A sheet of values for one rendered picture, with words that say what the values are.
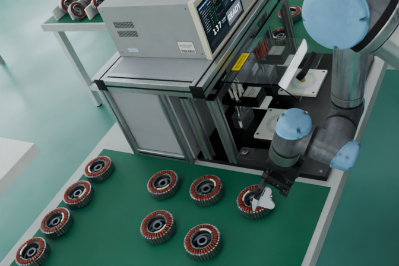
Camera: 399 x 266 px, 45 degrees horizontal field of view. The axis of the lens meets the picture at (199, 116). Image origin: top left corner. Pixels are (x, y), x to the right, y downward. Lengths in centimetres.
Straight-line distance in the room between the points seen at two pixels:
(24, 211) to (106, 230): 160
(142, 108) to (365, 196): 125
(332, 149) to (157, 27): 73
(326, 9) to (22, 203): 274
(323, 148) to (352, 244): 124
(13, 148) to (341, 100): 87
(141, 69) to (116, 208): 49
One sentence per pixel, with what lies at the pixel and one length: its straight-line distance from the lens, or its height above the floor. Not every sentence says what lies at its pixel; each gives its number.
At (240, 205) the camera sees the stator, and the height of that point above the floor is 79.
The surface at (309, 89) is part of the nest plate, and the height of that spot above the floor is 78.
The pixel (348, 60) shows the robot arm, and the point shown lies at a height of 129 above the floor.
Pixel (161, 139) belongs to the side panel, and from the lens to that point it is 177.
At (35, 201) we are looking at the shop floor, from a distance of 326.
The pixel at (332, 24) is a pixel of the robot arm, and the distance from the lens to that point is 85.
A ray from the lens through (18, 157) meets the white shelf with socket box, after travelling 139.
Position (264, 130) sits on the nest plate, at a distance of 173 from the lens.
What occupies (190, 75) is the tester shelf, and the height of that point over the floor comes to 111.
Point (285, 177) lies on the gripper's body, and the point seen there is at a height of 99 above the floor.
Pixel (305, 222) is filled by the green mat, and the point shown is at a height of 75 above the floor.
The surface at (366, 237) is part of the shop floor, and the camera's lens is 235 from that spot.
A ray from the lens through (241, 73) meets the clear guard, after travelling 153.
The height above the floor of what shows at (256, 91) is 92.
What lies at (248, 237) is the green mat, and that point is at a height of 75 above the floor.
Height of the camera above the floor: 192
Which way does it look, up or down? 37 degrees down
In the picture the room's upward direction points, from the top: 22 degrees counter-clockwise
